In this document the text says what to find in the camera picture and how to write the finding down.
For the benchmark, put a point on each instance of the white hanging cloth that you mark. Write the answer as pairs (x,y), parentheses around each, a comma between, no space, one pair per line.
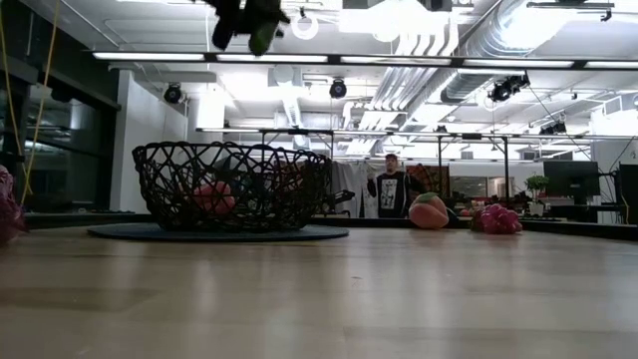
(349,189)

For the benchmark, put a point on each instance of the green cucumber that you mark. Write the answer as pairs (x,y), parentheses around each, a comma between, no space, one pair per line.
(261,42)

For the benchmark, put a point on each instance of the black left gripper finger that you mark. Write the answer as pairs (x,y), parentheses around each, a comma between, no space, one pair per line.
(223,25)
(261,10)

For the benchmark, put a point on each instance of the purple grape bunch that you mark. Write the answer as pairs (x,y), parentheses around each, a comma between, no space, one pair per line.
(498,222)
(9,214)

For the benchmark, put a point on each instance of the pink peach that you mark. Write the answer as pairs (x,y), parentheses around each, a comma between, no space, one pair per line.
(428,214)

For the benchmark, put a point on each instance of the silver ventilation duct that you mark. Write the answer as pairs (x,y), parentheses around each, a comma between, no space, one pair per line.
(498,35)

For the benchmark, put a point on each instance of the black computer monitor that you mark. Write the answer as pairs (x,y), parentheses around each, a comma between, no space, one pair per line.
(570,178)

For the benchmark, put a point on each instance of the black ceiling spotlight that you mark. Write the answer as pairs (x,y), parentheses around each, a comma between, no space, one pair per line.
(338,89)
(503,90)
(173,94)

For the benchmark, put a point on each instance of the person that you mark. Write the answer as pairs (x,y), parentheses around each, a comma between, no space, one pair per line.
(394,192)

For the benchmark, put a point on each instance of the red bell pepper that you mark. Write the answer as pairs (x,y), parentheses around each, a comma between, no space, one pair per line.
(214,199)

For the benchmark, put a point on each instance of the small potted plant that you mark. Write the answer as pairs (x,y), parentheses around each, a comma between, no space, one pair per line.
(537,183)

